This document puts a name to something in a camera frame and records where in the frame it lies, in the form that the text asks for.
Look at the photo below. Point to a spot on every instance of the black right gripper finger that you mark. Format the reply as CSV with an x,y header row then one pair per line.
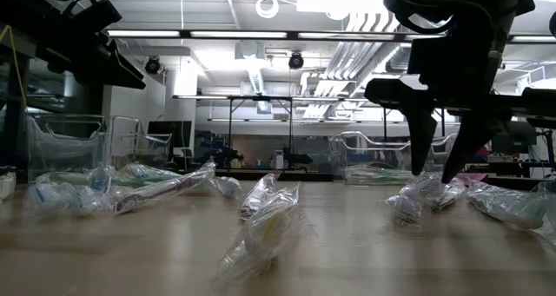
x,y
471,135
421,135

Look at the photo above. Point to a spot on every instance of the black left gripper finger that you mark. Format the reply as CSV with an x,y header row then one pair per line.
x,y
119,58
117,80

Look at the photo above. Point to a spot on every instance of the green toothbrush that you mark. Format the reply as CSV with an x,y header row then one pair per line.
x,y
399,176
508,205
365,176
130,184
65,177

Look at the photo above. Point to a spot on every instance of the grey clear toothbrush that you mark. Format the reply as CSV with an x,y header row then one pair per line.
x,y
405,209

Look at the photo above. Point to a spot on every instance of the pile of clear packets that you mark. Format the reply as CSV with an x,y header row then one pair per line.
x,y
165,187

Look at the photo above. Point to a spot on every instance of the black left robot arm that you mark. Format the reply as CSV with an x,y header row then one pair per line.
x,y
26,9

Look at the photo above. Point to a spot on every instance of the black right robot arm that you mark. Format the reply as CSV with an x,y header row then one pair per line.
x,y
478,5

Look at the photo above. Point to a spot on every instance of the black background robot arm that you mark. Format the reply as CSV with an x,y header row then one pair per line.
x,y
227,155
297,158

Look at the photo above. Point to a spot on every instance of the ceiling strip light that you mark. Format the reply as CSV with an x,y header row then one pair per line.
x,y
239,34
143,33
534,38
352,36

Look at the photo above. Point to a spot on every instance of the black computer monitor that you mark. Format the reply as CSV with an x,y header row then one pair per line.
x,y
514,137
169,135

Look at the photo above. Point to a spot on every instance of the square clear plastic bin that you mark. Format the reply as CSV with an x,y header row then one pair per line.
x,y
369,155

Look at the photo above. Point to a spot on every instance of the long clear plastic bin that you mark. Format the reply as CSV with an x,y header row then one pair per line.
x,y
65,148

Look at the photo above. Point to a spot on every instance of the silver ventilation ducts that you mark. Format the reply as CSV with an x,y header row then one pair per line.
x,y
360,57

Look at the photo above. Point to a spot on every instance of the bright ceiling light panel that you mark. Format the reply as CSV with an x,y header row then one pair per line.
x,y
339,1

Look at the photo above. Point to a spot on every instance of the white container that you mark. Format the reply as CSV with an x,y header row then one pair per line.
x,y
278,159

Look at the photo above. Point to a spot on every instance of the black round ceiling camera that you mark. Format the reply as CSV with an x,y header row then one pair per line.
x,y
152,66
295,61

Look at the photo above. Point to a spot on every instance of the black vertical post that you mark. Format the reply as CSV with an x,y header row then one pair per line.
x,y
13,126

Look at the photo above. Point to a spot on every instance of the black workbench frame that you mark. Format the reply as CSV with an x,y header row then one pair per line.
x,y
260,98

